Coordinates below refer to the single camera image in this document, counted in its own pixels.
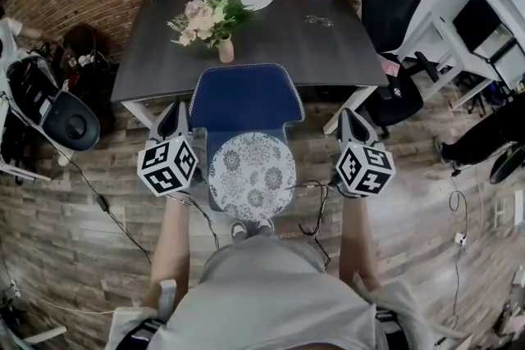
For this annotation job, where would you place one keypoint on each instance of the dark wooden table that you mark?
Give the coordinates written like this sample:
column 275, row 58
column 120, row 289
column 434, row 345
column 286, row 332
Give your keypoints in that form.
column 295, row 49

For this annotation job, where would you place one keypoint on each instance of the person's right forearm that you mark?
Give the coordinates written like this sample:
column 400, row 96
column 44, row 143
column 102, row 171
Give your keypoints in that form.
column 359, row 242

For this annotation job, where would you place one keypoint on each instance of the person's left shoe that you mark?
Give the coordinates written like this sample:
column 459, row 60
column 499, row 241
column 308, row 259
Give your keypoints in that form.
column 239, row 229

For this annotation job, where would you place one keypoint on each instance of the pink vase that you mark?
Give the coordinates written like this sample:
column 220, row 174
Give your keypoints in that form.
column 226, row 50

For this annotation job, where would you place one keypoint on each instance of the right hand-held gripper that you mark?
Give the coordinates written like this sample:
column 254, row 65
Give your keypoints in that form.
column 365, row 170

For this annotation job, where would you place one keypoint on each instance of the white black floral cushion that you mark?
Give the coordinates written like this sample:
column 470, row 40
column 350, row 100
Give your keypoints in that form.
column 252, row 176

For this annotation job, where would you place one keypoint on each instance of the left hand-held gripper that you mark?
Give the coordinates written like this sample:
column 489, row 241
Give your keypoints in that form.
column 168, row 166

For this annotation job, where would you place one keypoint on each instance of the blue chair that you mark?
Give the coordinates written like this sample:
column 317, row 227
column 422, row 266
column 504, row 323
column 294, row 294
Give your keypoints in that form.
column 246, row 94

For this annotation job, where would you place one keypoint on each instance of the black office chair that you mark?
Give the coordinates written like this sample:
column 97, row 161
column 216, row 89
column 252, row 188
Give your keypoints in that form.
column 389, row 12

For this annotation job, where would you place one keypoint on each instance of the black power adapter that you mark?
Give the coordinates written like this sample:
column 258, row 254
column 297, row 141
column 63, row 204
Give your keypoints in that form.
column 103, row 203

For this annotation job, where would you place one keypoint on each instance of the eyeglasses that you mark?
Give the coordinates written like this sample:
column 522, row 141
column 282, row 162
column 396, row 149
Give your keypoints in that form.
column 319, row 21

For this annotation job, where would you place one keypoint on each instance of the person's left forearm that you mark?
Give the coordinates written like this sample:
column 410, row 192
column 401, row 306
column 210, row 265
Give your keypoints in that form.
column 170, row 250

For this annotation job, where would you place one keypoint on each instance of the person's grey shirt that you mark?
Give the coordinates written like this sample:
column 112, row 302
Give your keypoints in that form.
column 266, row 307

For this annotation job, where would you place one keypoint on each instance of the flower bouquet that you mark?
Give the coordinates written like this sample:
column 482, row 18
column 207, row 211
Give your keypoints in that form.
column 209, row 18

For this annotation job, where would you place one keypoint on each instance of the white table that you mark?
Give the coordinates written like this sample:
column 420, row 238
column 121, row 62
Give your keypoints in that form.
column 439, row 41

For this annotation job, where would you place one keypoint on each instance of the person's right shoe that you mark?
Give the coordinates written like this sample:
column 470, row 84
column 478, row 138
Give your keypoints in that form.
column 265, row 227

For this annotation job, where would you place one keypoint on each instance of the person's shoe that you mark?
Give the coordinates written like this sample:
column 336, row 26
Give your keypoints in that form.
column 239, row 229
column 265, row 227

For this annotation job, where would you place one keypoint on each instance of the pink cloth piece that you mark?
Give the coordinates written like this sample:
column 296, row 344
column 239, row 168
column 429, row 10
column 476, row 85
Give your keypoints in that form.
column 389, row 65

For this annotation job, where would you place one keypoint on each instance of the white power strip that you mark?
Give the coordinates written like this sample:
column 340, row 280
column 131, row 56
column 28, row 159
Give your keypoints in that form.
column 460, row 239

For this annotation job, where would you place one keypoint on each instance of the grey black rounded machine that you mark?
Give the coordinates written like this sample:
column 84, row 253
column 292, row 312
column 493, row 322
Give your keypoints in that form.
column 69, row 119

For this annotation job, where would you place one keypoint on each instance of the person's grey trousers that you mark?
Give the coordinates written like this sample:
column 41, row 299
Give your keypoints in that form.
column 262, row 254

